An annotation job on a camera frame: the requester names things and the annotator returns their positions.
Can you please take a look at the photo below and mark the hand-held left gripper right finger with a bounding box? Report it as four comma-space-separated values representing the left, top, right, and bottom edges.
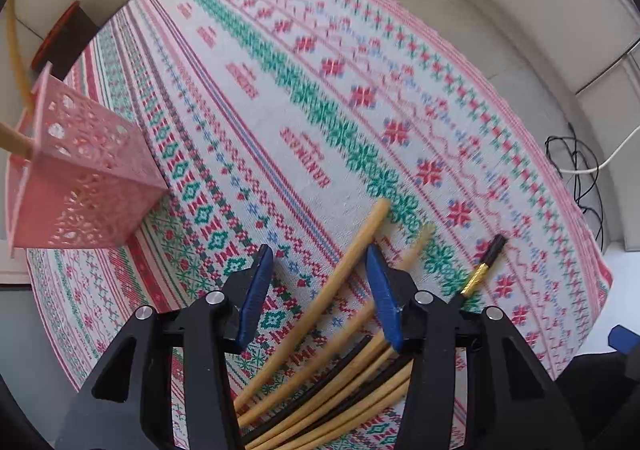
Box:
366, 244, 586, 450

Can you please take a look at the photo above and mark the light wooden chopstick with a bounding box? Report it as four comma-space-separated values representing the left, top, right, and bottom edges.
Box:
0, 122, 36, 161
234, 198, 392, 413
6, 0, 36, 110

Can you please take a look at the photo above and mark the black cable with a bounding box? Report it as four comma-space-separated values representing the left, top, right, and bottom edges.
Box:
545, 122, 606, 251

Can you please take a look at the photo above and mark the patterned knit tablecloth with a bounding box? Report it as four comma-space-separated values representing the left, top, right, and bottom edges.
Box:
25, 0, 613, 450

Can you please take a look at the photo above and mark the white cable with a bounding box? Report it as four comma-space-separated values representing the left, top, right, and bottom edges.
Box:
559, 126, 640, 175

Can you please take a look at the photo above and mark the bunch of wooden chopsticks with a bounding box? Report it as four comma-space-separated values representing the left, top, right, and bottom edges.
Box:
235, 222, 438, 450

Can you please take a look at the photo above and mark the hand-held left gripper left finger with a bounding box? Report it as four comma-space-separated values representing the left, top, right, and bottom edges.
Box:
55, 244, 275, 450

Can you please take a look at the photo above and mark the pink perforated utensil holder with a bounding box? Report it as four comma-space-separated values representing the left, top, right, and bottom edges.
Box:
5, 62, 168, 258

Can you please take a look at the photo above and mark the black chopstick with gold band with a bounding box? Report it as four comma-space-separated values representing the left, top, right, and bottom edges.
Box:
452, 234, 508, 305

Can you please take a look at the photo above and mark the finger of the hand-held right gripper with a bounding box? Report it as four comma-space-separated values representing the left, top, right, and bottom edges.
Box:
608, 325, 640, 356

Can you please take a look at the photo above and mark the dark trash bin red liner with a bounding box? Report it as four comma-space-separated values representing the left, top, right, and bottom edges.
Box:
31, 0, 103, 80

